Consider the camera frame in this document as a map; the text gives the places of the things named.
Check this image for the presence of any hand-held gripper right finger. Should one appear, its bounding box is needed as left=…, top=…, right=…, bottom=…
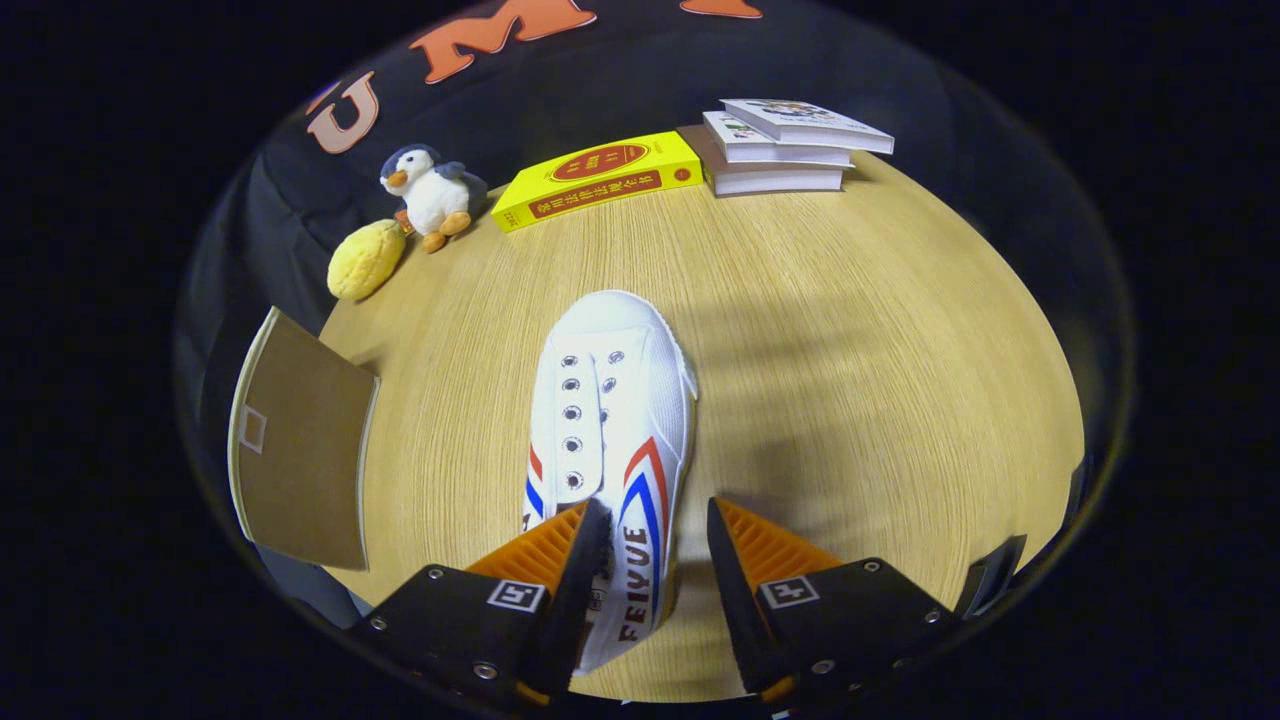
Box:
left=706, top=495, right=953, bottom=703

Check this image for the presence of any beige fabric storage box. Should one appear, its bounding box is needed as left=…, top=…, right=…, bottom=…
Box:
left=227, top=305, right=381, bottom=572

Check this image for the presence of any white shoe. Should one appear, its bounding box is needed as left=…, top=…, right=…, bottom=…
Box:
left=520, top=290, right=699, bottom=676

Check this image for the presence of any yellow book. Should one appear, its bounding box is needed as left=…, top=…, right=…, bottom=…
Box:
left=490, top=131, right=705, bottom=234

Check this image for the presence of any brown cover book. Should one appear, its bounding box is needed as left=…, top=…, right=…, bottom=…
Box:
left=677, top=124, right=846, bottom=197

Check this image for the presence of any penguin plush toy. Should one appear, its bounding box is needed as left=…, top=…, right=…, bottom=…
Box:
left=380, top=144, right=488, bottom=254

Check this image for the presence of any yellow bread plush toy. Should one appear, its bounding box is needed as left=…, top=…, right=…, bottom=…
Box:
left=327, top=219, right=408, bottom=302

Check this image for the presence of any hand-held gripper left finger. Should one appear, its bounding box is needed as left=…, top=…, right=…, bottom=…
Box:
left=350, top=498, right=613, bottom=706

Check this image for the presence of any white book illustrated cover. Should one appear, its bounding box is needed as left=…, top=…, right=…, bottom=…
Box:
left=720, top=98, right=896, bottom=156

